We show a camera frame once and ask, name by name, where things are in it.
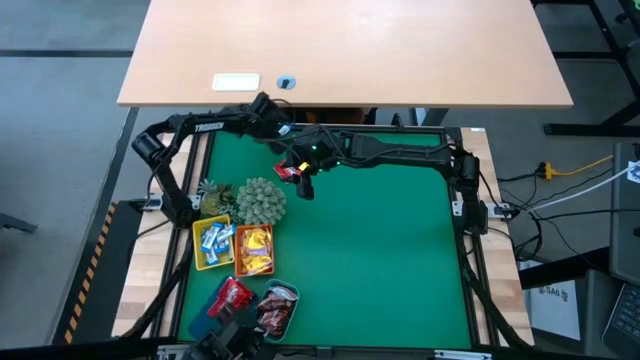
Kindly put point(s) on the pale green succulent in pot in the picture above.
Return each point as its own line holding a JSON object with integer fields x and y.
{"x": 260, "y": 202}

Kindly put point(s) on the white labelled box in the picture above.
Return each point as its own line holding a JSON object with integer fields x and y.
{"x": 555, "y": 310}

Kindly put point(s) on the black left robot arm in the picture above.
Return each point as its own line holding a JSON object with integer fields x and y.
{"x": 210, "y": 127}

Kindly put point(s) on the black frame strut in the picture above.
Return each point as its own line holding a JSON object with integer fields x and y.
{"x": 492, "y": 310}
{"x": 160, "y": 295}

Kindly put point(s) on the black desk leg frame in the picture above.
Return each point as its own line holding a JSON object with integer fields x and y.
{"x": 575, "y": 129}

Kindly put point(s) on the white red candy bar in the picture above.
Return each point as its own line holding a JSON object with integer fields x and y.
{"x": 284, "y": 292}

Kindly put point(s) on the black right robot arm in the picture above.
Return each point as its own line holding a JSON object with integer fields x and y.
{"x": 400, "y": 150}

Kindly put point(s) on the silver metal bracket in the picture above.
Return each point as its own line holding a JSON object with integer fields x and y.
{"x": 462, "y": 355}
{"x": 170, "y": 351}

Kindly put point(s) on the black side desk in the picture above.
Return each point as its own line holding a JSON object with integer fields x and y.
{"x": 560, "y": 270}

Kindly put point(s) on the grey metal arm base plate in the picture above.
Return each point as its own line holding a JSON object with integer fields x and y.
{"x": 152, "y": 203}
{"x": 456, "y": 208}

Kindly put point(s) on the blue plastic tray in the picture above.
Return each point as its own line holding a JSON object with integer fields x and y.
{"x": 200, "y": 325}

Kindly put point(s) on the black hazard striped floor mat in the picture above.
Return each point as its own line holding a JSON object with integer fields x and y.
{"x": 102, "y": 290}

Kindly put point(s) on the white blue Hershey's bar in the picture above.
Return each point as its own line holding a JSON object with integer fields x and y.
{"x": 211, "y": 236}
{"x": 226, "y": 232}
{"x": 212, "y": 257}
{"x": 285, "y": 130}
{"x": 223, "y": 246}

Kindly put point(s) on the white rectangular desk plate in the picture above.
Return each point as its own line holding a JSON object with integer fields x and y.
{"x": 236, "y": 82}

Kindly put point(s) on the grey chair foot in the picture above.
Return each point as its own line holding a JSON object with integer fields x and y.
{"x": 17, "y": 223}

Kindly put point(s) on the yellow plastic basket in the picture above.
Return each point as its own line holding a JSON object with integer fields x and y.
{"x": 196, "y": 257}

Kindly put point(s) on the black keyboard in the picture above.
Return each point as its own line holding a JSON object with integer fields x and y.
{"x": 625, "y": 320}

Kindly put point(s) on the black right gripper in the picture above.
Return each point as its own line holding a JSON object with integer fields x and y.
{"x": 322, "y": 147}

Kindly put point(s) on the white power strip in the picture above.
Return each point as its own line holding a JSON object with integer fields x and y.
{"x": 501, "y": 210}

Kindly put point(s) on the orange plastic basket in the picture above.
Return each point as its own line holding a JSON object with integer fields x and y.
{"x": 236, "y": 260}

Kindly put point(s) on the clear teal plastic tray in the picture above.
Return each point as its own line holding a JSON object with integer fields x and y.
{"x": 294, "y": 320}

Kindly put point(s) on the light brown wooden desk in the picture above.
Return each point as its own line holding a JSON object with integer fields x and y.
{"x": 350, "y": 50}

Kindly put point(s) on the black frame clamp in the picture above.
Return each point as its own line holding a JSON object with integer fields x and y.
{"x": 397, "y": 120}

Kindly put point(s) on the red Skittles packet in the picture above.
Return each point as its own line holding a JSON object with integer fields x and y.
{"x": 220, "y": 307}
{"x": 285, "y": 172}
{"x": 237, "y": 291}

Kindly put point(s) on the dark grey cabinet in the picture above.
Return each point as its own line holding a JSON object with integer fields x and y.
{"x": 625, "y": 225}

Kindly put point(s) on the brown Snickers bar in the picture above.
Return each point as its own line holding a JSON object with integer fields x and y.
{"x": 269, "y": 303}
{"x": 264, "y": 317}
{"x": 282, "y": 315}
{"x": 274, "y": 329}

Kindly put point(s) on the round grey desk grommet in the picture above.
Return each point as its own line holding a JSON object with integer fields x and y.
{"x": 286, "y": 82}

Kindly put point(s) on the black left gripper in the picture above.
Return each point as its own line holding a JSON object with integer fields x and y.
{"x": 267, "y": 117}

